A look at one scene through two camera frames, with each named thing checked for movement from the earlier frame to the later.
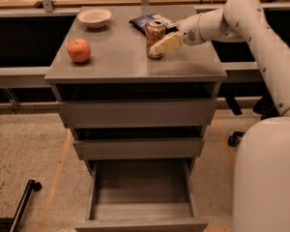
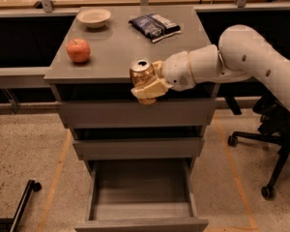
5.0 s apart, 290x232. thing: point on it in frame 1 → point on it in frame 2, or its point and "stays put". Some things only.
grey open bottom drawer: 141,195 stays put
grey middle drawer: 95,149 stays put
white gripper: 188,29 → 176,70
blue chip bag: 140,22 stays put
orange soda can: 155,28 → 141,73
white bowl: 94,17 stays put
